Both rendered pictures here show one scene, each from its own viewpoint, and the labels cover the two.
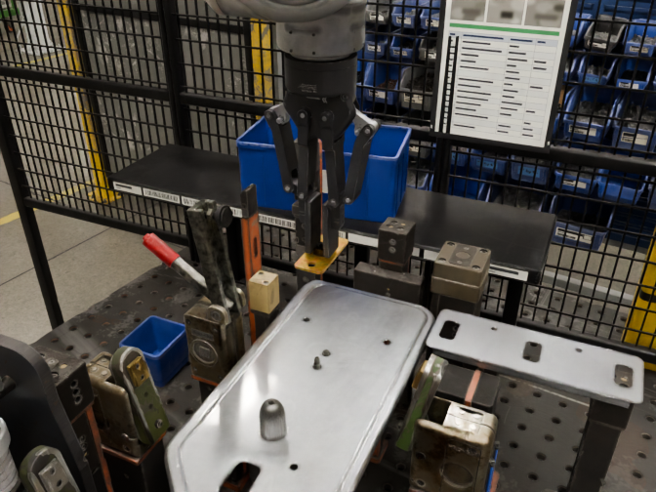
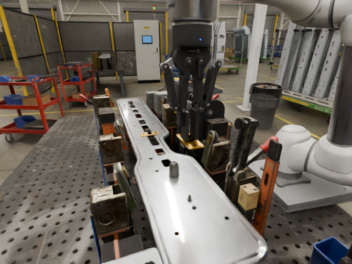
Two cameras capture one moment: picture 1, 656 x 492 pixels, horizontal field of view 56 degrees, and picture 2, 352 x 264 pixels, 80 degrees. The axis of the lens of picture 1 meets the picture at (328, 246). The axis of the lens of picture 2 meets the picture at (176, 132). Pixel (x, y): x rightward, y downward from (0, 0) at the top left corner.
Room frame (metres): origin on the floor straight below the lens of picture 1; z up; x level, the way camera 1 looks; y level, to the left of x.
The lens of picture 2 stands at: (0.94, -0.32, 1.40)
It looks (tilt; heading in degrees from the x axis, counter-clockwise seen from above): 24 degrees down; 136
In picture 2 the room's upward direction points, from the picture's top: straight up
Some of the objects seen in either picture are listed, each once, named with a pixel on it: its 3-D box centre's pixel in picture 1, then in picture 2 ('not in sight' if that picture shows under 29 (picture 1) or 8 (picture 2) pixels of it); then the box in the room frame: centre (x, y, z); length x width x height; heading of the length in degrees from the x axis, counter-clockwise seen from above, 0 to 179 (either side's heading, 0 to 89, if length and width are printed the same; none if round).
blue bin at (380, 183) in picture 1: (325, 165); not in sight; (1.12, 0.00, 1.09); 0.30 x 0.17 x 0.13; 74
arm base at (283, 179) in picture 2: not in sight; (282, 168); (0.66, 0.74, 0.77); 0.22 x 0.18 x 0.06; 146
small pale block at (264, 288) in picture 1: (268, 370); (240, 240); (0.77, 0.10, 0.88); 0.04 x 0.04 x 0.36; 66
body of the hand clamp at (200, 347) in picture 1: (223, 397); (235, 218); (0.72, 0.17, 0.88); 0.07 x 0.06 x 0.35; 66
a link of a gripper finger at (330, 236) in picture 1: (330, 226); (185, 125); (0.64, 0.00, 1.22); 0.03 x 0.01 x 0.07; 156
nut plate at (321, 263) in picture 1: (321, 250); (189, 139); (0.65, 0.01, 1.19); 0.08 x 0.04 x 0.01; 156
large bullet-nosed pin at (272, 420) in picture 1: (272, 420); (174, 169); (0.53, 0.07, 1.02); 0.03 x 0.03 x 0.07
